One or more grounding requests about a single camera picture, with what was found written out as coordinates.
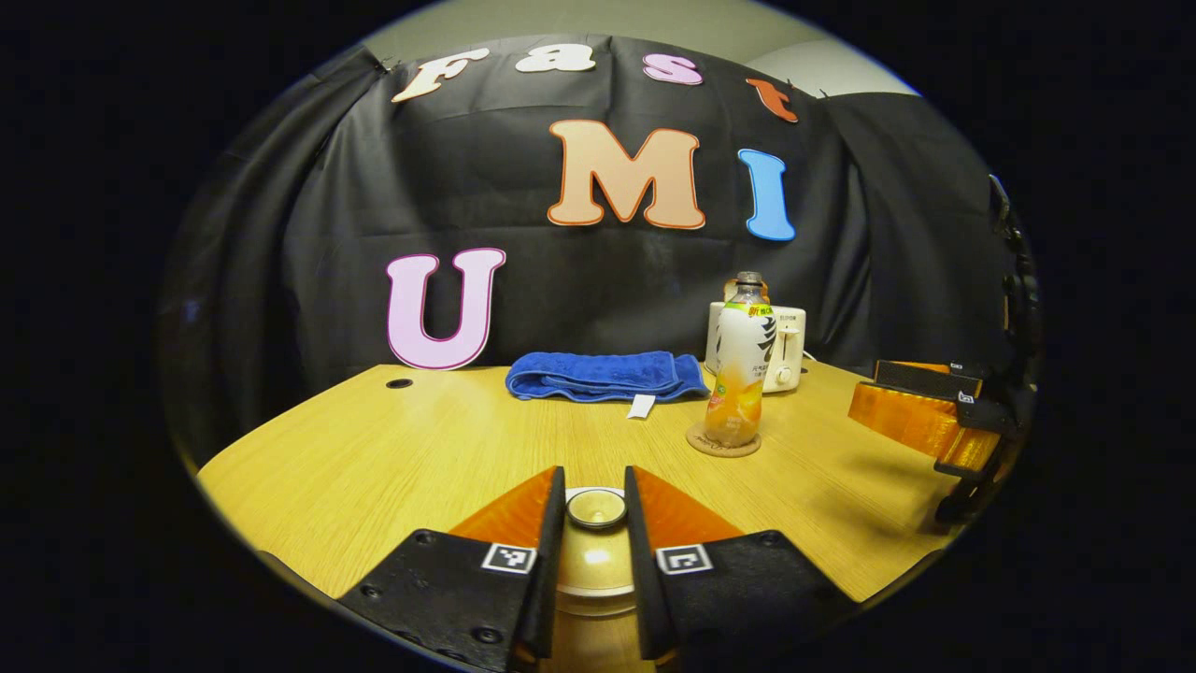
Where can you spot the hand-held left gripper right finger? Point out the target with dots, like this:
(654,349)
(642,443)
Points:
(645,579)

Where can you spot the black backdrop cloth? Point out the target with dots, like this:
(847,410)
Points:
(327,234)

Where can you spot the cream toaster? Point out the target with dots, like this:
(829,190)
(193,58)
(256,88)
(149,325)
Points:
(788,346)

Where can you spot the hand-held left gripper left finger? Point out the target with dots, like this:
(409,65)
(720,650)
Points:
(547,579)

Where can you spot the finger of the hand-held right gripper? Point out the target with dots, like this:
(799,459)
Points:
(925,379)
(916,421)

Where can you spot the round cork coaster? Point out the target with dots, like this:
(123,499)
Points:
(724,452)

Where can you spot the plastic water bottle orange label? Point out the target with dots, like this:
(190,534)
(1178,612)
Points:
(738,374)

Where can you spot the folded blue towel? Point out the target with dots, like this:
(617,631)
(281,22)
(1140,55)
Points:
(598,374)

